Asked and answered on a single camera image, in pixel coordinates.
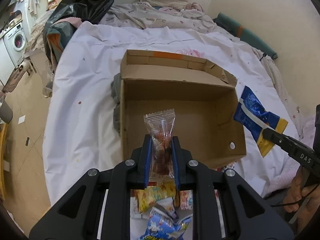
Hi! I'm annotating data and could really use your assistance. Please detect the white red snack bag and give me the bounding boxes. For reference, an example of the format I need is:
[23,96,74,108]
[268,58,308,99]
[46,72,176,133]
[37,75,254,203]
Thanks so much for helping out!
[180,190,193,210]

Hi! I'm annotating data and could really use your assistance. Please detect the clear red candy packet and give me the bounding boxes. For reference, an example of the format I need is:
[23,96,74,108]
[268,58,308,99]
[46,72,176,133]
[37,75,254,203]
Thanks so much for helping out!
[144,109,175,183]

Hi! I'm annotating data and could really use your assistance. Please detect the blue white snack bag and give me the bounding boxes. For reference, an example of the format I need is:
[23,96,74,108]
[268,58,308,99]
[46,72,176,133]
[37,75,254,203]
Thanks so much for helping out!
[138,206,193,240]

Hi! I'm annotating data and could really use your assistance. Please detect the blue yellow snack packet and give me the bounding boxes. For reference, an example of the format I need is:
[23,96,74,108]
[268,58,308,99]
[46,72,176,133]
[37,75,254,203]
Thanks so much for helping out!
[233,86,289,157]

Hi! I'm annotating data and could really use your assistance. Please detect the yellow snack bag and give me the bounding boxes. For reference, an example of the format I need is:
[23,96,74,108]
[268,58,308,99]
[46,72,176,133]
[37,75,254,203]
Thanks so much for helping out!
[134,181,176,213]

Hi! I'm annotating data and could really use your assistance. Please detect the person's right hand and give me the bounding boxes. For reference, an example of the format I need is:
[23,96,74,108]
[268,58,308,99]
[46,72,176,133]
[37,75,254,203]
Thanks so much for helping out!
[283,167,311,216]

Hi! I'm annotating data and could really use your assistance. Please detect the brown cardboard box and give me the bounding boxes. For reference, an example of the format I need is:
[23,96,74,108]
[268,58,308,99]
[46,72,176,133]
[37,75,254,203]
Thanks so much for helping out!
[120,49,246,168]

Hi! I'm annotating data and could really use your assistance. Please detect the white bed sheet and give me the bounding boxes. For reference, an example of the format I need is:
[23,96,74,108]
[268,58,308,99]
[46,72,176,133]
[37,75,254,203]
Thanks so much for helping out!
[42,21,304,240]

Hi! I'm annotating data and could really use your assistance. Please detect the grey cloth beside box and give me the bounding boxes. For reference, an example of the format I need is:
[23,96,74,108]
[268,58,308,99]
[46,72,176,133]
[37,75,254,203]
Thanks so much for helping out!
[111,73,121,133]

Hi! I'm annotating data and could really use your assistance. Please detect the green rolled mat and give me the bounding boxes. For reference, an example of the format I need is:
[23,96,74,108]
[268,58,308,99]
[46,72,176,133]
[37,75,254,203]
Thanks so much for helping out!
[213,12,278,60]

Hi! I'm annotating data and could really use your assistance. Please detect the yellow wooden chair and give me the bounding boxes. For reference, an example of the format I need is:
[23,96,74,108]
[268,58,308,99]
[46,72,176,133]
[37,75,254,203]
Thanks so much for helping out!
[0,123,8,200]

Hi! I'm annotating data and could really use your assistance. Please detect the grey trash bin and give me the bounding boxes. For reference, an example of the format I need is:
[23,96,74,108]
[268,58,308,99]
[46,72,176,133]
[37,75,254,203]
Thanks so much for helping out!
[0,94,13,124]

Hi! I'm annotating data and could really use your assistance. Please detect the brown door mat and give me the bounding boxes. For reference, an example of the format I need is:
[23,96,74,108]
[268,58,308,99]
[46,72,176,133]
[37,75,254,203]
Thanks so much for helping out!
[2,64,26,93]

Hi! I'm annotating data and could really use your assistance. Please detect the floral crumpled blanket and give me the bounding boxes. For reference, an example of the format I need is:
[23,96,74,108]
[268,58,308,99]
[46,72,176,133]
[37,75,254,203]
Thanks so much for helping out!
[99,2,217,34]

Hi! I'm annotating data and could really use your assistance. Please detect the white washing machine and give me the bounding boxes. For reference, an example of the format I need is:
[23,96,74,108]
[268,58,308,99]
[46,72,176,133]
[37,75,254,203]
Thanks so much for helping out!
[4,22,27,68]

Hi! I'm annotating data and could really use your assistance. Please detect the black garbage bag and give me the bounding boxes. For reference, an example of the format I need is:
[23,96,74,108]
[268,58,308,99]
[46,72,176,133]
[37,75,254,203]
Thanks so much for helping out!
[43,0,114,61]

